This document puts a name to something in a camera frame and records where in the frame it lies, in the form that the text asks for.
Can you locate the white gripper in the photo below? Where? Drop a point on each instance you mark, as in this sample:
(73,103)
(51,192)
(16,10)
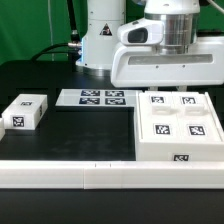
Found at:
(142,66)

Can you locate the white cabinet door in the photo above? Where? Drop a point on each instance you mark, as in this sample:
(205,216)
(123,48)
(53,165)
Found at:
(158,117)
(195,120)

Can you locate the white cabinet body box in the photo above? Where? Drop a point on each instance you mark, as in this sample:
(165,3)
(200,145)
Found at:
(180,149)

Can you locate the white cabinet top block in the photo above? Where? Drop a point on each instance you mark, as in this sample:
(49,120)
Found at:
(25,112)

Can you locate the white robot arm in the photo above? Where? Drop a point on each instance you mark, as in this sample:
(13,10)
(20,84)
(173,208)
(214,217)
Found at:
(159,50)

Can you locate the white left fence stub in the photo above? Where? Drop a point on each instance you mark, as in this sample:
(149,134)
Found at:
(2,128)

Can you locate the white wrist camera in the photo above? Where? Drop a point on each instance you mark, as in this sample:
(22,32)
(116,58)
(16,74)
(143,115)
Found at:
(141,32)

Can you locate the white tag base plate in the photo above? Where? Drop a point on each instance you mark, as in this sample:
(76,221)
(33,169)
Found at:
(97,97)

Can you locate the white front fence rail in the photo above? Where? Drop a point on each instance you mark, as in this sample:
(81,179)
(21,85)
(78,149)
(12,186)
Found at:
(111,175)

